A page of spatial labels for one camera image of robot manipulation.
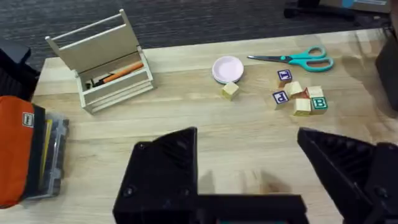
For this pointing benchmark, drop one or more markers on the white wooden tool box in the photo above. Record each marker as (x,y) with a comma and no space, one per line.
(99,53)

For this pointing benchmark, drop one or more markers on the black bag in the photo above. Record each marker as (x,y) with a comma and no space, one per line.
(14,74)

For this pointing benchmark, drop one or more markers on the black case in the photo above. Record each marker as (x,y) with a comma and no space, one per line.
(389,74)

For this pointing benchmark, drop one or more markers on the orange zip bag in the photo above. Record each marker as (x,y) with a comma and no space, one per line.
(14,149)

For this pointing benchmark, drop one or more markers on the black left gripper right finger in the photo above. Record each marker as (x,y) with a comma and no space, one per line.
(351,174)

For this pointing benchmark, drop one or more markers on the clear plastic organizer box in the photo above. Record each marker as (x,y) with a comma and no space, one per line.
(57,155)

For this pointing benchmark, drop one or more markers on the plain wooden toy block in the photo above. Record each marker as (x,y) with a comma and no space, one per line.
(230,90)

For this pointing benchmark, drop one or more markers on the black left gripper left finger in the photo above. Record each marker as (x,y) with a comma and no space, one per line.
(161,180)

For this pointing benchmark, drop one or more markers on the heap of letter blocks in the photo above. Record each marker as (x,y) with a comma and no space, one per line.
(301,99)

